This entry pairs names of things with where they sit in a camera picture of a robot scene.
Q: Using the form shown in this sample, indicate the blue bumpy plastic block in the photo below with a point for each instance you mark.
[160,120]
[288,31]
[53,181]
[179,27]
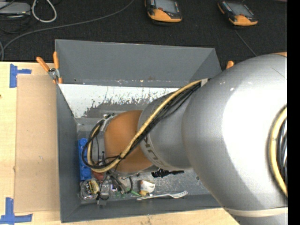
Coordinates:
[82,153]

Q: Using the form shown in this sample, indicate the grey metal bin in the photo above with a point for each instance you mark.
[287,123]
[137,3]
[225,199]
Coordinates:
[131,62]

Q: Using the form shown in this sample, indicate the clear round container yellow inside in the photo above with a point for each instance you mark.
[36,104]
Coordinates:
[88,189]

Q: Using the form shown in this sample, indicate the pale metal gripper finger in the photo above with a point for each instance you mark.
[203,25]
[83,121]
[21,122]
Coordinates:
[104,192]

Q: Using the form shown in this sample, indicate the brown cardboard board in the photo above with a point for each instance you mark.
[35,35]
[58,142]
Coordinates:
[35,137]

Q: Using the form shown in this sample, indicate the white plastic spoon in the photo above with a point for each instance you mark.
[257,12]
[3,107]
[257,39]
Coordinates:
[164,195]

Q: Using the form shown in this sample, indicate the small red round thing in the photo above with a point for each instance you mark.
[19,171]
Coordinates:
[98,176]

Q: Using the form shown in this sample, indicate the black cylinder on white bracket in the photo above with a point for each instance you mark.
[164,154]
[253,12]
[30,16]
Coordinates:
[161,173]

